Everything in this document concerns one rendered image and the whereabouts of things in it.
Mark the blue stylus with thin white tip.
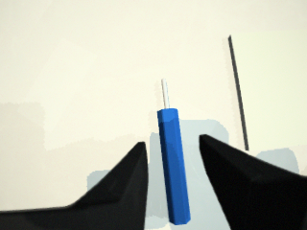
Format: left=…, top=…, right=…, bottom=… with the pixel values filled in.
left=156, top=79, right=191, bottom=225

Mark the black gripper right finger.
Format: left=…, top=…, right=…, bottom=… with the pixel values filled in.
left=199, top=134, right=307, bottom=230

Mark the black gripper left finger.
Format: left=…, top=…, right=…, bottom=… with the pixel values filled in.
left=0, top=142, right=149, bottom=230

